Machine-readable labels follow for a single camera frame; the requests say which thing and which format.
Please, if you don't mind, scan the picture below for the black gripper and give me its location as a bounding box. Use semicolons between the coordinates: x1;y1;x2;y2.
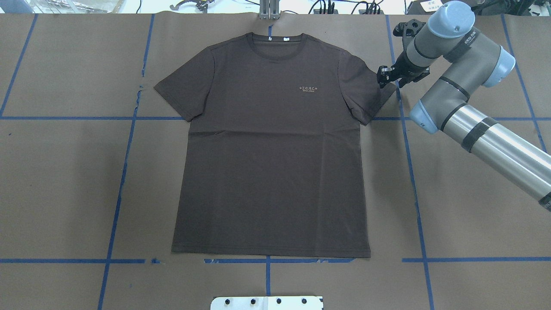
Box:
377;52;430;89

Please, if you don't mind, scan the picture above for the dark brown t-shirt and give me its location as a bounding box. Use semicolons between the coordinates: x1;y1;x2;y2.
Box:
154;33;396;258

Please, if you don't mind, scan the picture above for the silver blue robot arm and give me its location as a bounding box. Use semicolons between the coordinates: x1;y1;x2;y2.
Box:
377;0;551;211

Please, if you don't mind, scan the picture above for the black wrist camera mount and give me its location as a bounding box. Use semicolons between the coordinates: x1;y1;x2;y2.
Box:
392;19;426;50

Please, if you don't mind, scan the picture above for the aluminium frame post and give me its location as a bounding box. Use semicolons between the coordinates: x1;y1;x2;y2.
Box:
259;0;281;20

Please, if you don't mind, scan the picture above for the white pedestal column with base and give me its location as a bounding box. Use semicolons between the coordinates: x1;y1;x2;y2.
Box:
210;296;324;310

